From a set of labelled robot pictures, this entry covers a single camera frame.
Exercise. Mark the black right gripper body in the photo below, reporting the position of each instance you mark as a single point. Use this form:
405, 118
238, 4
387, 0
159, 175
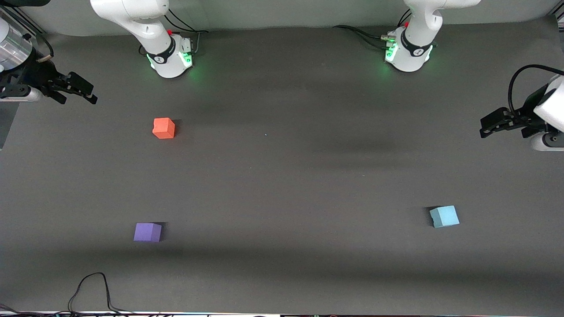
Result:
36, 75

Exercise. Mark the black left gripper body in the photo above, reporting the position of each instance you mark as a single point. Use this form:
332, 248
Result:
530, 114

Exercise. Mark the light blue foam block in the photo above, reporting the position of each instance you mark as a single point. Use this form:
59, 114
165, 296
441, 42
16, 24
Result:
445, 216

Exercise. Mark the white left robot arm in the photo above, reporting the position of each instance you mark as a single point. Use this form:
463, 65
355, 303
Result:
416, 44

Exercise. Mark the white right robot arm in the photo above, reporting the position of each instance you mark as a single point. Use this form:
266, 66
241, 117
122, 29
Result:
145, 22

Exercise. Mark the orange foam block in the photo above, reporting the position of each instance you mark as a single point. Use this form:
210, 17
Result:
164, 128

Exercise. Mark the purple foam block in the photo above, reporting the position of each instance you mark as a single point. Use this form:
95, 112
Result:
147, 232

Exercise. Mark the dark grey table mat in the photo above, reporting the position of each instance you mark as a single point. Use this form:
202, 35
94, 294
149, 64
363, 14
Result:
308, 220

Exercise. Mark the aluminium frame profile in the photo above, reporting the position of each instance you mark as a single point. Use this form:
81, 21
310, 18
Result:
31, 24
559, 16

